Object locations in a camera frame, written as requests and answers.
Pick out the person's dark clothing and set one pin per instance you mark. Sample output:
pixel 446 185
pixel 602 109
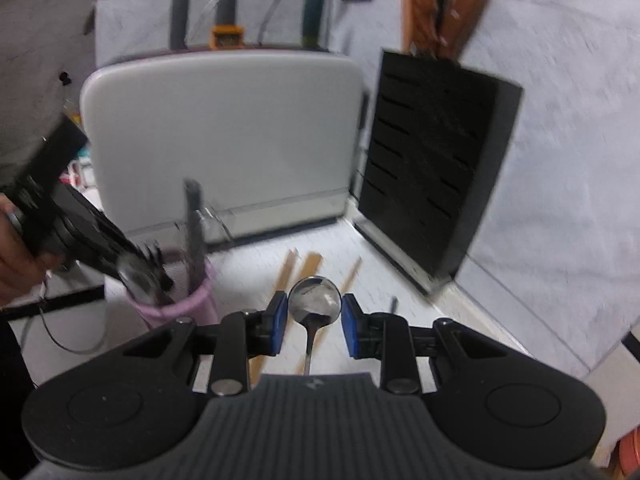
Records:
pixel 12 385

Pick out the wooden chopstick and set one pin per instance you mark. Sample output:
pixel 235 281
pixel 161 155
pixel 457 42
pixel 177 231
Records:
pixel 351 275
pixel 286 270

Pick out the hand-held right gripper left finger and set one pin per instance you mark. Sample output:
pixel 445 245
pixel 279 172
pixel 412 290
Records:
pixel 280 325

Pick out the white countertop appliance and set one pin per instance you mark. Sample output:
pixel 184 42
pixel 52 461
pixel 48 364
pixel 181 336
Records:
pixel 220 135

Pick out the black knife block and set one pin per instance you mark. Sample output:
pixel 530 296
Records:
pixel 425 160

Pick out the pink basin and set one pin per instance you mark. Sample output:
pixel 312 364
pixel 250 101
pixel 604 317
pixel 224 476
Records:
pixel 631 455

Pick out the pink mesh utensil holder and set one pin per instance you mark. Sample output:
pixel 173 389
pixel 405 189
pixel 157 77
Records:
pixel 195 305

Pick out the large steel spoon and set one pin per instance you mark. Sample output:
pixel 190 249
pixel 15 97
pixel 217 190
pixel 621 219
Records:
pixel 315 300

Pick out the person's left hand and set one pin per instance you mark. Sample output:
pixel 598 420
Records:
pixel 12 270

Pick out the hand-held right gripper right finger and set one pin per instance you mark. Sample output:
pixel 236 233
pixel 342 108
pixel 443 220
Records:
pixel 351 325

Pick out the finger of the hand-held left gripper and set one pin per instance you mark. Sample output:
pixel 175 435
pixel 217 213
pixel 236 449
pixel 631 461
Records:
pixel 150 296
pixel 140 252

